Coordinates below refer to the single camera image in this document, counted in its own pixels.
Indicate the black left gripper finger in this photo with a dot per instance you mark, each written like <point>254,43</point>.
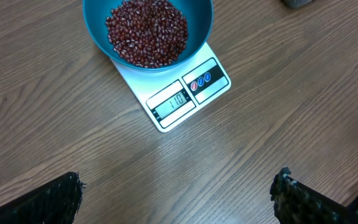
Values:
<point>57,201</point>

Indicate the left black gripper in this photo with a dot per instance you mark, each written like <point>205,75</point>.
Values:
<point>295,203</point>

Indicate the white digital kitchen scale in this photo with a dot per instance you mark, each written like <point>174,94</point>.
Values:
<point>171,96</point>

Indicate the teal blue bowl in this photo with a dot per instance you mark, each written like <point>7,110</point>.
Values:
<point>199,15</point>

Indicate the red beans in bowl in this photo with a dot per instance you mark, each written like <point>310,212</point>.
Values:
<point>147,33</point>

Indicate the clear plastic bean container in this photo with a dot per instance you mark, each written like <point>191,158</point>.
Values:
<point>296,4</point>

